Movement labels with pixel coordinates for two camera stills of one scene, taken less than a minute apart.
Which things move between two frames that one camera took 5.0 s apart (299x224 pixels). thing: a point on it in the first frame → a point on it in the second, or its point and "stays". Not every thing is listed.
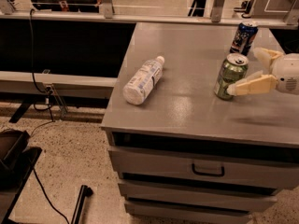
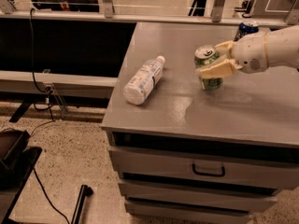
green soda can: (234, 69) → (204, 55)
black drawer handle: (221, 174) stays
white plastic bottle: (145, 81) stays
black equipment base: (17, 161) stays
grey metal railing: (107, 14) stays
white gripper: (287, 73) → (249, 54)
